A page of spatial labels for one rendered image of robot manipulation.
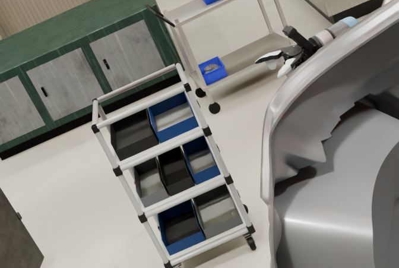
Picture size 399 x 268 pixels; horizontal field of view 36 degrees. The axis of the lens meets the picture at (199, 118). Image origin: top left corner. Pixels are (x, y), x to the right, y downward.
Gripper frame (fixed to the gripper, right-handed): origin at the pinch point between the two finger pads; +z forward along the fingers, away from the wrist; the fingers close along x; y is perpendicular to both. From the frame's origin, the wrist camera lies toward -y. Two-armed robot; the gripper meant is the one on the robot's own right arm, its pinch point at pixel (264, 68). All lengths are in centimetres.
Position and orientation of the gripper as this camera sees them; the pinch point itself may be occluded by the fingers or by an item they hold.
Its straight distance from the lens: 195.9
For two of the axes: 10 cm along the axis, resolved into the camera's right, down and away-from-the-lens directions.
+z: -8.6, 4.7, -1.9
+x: -3.9, -3.7, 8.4
